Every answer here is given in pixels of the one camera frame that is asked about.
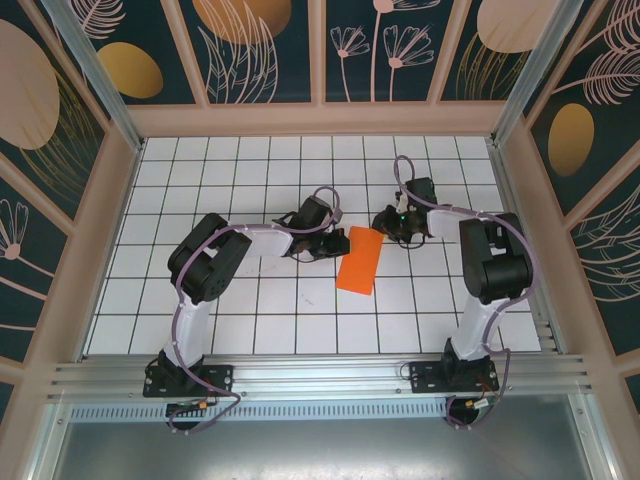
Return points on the aluminium corner post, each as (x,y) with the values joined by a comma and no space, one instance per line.
(91,65)
(538,65)

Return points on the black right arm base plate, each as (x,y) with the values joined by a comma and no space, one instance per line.
(425,375)

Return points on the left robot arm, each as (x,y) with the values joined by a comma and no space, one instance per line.
(210,260)

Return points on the grey metal sheet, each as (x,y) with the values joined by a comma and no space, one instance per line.
(320,450)

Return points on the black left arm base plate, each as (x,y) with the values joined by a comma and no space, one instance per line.
(220,377)

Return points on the aluminium side rail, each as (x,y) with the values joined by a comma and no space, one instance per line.
(501,175)

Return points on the aluminium mounting rail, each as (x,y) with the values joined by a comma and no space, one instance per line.
(320,372)

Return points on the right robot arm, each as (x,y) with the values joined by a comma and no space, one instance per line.
(495,260)

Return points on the orange paper sheet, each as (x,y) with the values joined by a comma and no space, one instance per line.
(360,260)

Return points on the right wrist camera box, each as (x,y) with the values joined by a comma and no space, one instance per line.
(400,201)

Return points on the yellow power connector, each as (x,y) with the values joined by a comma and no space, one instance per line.
(471,403)
(202,404)

